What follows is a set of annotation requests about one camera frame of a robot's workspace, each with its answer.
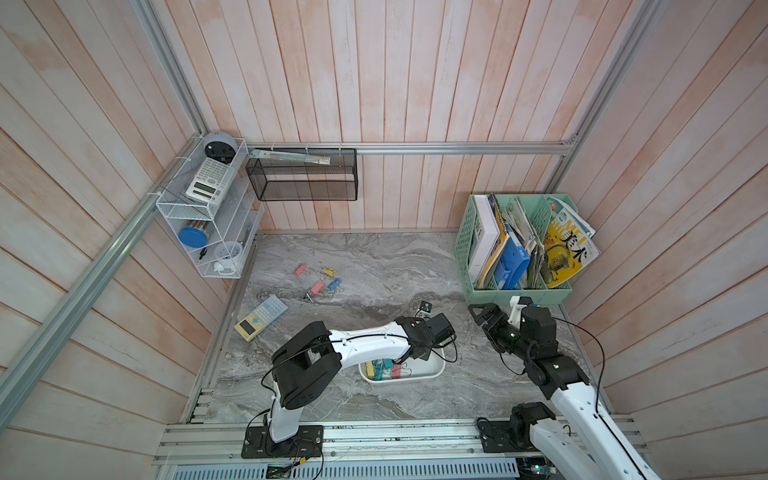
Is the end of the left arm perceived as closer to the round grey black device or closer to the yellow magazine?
the yellow magazine

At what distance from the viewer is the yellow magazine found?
2.88ft

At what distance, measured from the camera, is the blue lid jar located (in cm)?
77

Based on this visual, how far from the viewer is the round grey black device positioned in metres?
0.81
